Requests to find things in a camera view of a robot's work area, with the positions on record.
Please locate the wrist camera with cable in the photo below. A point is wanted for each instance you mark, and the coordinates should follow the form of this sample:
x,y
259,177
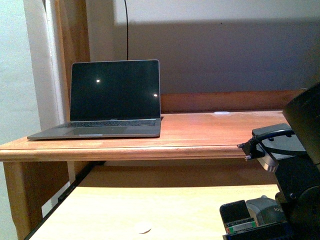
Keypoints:
x,y
271,144

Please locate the wooden desk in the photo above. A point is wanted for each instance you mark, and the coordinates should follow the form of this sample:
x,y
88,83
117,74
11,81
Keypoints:
x,y
35,170

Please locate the dark grey computer mouse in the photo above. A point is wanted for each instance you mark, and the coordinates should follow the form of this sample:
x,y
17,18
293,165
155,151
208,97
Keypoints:
x,y
265,210

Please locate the pull-out keyboard tray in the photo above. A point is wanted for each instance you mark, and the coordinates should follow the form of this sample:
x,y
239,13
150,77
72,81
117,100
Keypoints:
x,y
154,202

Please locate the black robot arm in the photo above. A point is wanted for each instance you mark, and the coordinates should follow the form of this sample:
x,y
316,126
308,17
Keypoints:
x,y
298,177

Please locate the grey laptop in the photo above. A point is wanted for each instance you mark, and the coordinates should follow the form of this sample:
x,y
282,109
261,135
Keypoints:
x,y
111,99

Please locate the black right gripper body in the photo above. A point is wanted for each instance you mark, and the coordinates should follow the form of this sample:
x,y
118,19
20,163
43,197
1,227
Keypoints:
x,y
239,225

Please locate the white round desk sticker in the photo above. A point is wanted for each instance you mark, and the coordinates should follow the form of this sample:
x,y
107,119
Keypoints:
x,y
221,113

